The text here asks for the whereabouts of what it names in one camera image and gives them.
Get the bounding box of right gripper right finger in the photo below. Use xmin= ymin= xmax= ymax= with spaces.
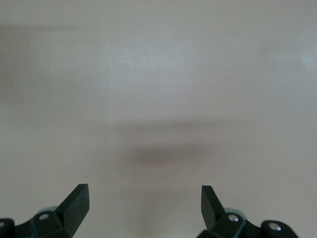
xmin=198 ymin=185 xmax=298 ymax=238

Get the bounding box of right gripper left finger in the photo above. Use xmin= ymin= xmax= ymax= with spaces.
xmin=0 ymin=183 xmax=90 ymax=238

